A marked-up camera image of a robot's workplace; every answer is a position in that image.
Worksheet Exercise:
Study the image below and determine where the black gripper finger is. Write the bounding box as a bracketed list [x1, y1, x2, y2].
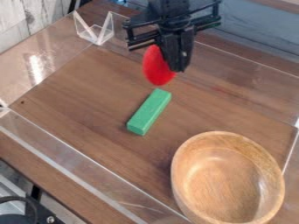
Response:
[158, 30, 180, 72]
[180, 26, 193, 72]

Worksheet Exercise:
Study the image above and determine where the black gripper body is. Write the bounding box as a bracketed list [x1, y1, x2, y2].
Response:
[122, 0, 221, 51]

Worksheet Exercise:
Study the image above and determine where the red plush toy green stem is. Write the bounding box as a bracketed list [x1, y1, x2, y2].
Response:
[142, 45, 176, 86]

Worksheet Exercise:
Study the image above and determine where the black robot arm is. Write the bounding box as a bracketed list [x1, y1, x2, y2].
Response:
[122, 0, 221, 72]

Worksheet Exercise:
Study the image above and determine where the green rectangular block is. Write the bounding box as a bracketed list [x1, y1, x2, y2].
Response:
[125, 88, 172, 136]

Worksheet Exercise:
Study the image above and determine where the oval wooden bowl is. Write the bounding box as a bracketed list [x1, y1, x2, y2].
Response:
[170, 131, 285, 224]

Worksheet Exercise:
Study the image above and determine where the black clamp with bolt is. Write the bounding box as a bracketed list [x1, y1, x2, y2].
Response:
[24, 195, 65, 224]

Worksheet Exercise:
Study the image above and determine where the clear acrylic back wall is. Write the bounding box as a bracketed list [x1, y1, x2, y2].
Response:
[104, 11, 299, 126]

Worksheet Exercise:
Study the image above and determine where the clear acrylic wall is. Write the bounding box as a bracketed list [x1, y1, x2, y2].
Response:
[0, 108, 191, 224]
[104, 11, 299, 126]

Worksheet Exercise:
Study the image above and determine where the clear acrylic corner bracket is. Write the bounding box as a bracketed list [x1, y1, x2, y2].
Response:
[72, 11, 114, 46]

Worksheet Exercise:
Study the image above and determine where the clear acrylic front wall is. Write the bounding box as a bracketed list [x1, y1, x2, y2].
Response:
[0, 108, 191, 224]

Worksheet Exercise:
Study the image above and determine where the black cable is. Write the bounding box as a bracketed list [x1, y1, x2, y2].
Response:
[0, 195, 38, 224]

